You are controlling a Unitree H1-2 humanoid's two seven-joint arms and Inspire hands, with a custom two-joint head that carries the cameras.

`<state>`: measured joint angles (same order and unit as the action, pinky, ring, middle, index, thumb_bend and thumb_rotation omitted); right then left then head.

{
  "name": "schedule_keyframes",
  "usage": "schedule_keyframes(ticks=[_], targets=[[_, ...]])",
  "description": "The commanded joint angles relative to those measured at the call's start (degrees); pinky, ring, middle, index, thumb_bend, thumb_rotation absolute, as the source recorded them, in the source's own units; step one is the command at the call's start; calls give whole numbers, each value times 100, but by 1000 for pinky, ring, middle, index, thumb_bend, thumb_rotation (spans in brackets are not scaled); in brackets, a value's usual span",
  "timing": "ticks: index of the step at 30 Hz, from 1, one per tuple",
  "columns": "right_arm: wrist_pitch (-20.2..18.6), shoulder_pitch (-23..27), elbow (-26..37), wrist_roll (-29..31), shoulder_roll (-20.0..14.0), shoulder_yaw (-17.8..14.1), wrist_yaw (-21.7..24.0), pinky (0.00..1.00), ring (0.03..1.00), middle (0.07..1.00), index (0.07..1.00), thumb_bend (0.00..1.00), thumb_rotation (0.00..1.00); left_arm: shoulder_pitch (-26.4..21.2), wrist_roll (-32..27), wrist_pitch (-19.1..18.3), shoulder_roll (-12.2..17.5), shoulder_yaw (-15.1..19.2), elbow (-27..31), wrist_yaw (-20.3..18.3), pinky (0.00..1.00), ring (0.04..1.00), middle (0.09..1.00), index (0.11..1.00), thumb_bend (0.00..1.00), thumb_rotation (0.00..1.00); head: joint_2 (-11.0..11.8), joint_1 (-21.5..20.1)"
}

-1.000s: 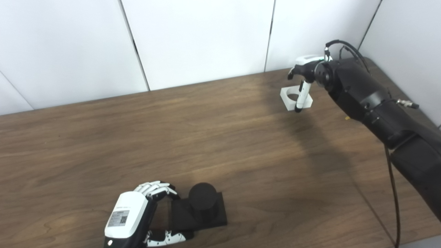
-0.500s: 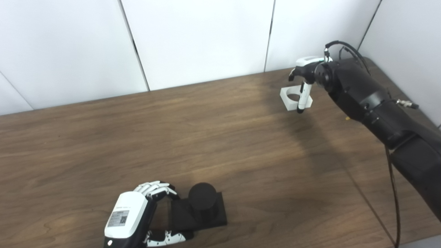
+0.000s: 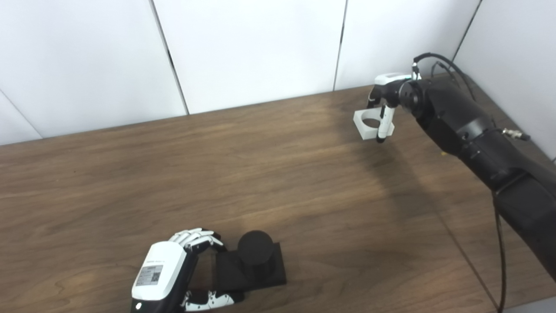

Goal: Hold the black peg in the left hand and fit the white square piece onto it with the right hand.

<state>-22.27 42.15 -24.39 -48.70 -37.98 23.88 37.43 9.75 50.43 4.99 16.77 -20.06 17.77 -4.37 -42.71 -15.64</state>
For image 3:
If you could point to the white and black right hand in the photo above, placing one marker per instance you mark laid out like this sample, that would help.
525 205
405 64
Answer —
387 117

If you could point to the white and black left hand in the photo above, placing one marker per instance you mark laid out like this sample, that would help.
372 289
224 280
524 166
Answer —
160 269

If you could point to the white square piece with hole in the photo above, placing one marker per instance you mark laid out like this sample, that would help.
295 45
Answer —
367 132

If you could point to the black peg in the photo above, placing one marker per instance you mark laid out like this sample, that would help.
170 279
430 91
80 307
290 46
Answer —
255 252

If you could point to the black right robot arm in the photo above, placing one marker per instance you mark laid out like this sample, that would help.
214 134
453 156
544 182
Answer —
469 130

